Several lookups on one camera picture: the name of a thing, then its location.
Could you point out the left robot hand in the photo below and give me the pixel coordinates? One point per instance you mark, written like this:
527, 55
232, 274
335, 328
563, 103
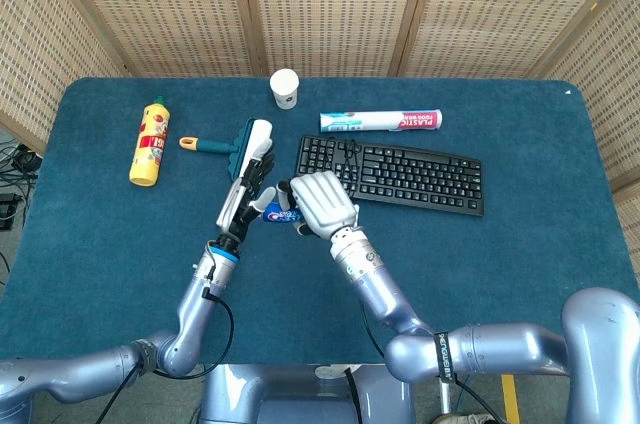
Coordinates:
235, 204

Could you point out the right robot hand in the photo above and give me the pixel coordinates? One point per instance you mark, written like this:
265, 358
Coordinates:
322, 204

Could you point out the blue white toothpaste tube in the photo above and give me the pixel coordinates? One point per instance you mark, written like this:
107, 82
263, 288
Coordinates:
282, 216

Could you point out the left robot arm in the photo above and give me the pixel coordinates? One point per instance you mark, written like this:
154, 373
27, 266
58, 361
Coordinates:
200, 304

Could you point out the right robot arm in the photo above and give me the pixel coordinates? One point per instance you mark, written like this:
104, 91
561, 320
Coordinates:
375, 289

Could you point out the teal lint roller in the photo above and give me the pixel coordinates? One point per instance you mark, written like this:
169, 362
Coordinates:
242, 144

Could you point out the plastic wrap box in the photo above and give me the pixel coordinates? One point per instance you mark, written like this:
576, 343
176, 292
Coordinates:
370, 120

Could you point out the yellow plastic bottle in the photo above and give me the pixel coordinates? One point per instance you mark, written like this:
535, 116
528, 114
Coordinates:
149, 144

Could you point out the black computer keyboard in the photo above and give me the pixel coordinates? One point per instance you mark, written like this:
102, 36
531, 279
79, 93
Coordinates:
425, 179

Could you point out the white paper cup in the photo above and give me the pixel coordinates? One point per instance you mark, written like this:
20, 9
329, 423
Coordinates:
285, 91

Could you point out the blue carpet table mat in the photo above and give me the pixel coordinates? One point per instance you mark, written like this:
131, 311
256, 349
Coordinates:
100, 269

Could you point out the silver blue robot torso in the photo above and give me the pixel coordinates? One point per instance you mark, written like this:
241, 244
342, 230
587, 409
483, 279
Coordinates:
280, 394

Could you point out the woven folding screen panel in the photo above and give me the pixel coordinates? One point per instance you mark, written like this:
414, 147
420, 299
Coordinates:
500, 9
335, 9
40, 44
175, 9
615, 94

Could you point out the black floor box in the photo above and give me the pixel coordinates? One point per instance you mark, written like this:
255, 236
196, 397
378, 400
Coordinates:
9, 209

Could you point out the metal table leg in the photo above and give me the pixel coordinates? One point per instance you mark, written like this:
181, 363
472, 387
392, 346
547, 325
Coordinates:
444, 396

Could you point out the beige shoe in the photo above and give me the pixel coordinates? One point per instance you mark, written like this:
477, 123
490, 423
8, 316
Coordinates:
465, 419

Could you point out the yellow floor tape strip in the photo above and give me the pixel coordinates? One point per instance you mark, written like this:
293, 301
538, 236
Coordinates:
510, 399

